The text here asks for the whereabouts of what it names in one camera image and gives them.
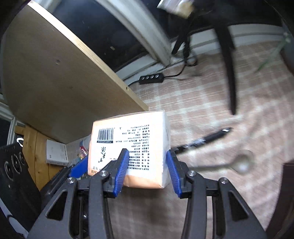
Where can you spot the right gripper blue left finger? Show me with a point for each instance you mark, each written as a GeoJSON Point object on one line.
{"type": "Point", "coordinates": [114, 173]}

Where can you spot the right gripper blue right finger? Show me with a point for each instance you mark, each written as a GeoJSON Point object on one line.
{"type": "Point", "coordinates": [177, 171]}

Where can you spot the orange white tissue pack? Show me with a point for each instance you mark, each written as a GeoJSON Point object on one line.
{"type": "Point", "coordinates": [146, 135]}

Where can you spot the black marker pen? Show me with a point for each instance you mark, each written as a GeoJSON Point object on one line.
{"type": "Point", "coordinates": [203, 140]}

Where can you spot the metal spoon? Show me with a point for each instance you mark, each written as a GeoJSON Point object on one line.
{"type": "Point", "coordinates": [242, 164]}

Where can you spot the white router box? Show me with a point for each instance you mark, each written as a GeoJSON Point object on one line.
{"type": "Point", "coordinates": [56, 153]}

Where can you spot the plaid table cloth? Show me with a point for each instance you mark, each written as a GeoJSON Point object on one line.
{"type": "Point", "coordinates": [196, 104]}

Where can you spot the black power strip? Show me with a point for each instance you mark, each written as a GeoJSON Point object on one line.
{"type": "Point", "coordinates": [150, 79]}

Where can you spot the black desk leg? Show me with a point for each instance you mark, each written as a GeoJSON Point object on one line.
{"type": "Point", "coordinates": [227, 46]}

